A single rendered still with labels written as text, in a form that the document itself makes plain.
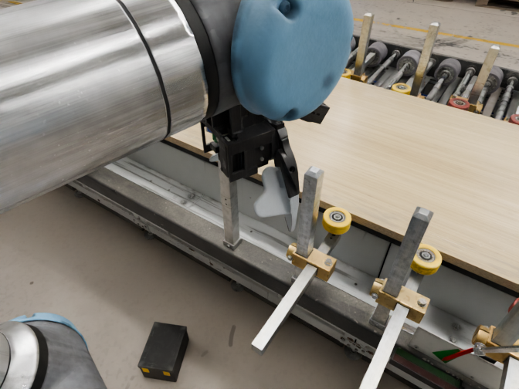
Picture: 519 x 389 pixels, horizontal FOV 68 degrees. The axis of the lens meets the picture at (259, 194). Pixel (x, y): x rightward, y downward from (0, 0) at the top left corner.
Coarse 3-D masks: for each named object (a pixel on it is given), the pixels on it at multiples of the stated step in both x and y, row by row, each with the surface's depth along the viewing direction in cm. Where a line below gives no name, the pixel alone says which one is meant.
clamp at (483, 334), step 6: (480, 324) 90; (480, 330) 87; (486, 330) 87; (492, 330) 87; (474, 336) 90; (480, 336) 87; (486, 336) 87; (492, 336) 86; (474, 342) 88; (480, 342) 87; (486, 342) 86; (492, 342) 85; (516, 342) 85; (486, 354) 88; (492, 354) 87; (498, 354) 86; (504, 354) 85; (510, 354) 84; (516, 354) 83; (498, 360) 87; (504, 360) 86
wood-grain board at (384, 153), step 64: (192, 128) 143; (320, 128) 143; (384, 128) 143; (448, 128) 143; (512, 128) 143; (384, 192) 117; (448, 192) 117; (512, 192) 117; (448, 256) 100; (512, 256) 99
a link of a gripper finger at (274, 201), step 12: (276, 168) 46; (264, 180) 46; (276, 180) 46; (264, 192) 46; (276, 192) 47; (264, 204) 46; (276, 204) 47; (288, 204) 47; (264, 216) 46; (288, 216) 48; (288, 228) 50
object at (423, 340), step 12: (420, 336) 97; (432, 336) 95; (420, 348) 100; (432, 348) 97; (444, 348) 95; (456, 348) 92; (456, 360) 95; (468, 360) 93; (480, 360) 90; (468, 372) 95; (480, 372) 93; (492, 372) 90; (492, 384) 93
